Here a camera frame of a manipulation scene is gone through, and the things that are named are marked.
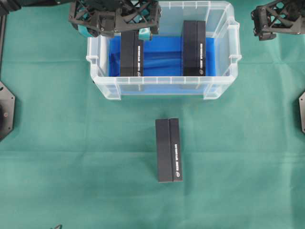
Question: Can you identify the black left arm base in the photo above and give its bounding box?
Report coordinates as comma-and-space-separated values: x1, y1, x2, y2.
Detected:
0, 82, 15, 141

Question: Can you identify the green table cloth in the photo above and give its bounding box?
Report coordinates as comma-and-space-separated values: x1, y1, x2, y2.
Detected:
0, 0, 305, 229

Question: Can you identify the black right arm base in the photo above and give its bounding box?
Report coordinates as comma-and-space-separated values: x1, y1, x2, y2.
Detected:
299, 92, 305, 134

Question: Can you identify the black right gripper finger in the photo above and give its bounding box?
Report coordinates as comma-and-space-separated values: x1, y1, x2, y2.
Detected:
251, 0, 305, 41

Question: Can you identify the blue liner in case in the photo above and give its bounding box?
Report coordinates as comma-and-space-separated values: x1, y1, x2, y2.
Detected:
108, 35, 218, 77

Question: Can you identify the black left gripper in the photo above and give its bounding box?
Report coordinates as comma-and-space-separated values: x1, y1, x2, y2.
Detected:
69, 0, 161, 38

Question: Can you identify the clear plastic storage case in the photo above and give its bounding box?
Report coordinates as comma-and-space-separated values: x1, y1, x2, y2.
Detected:
86, 1, 242, 100

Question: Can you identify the black realsense box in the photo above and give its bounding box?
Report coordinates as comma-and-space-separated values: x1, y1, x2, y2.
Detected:
182, 21, 206, 77
120, 31, 143, 77
155, 118, 183, 183

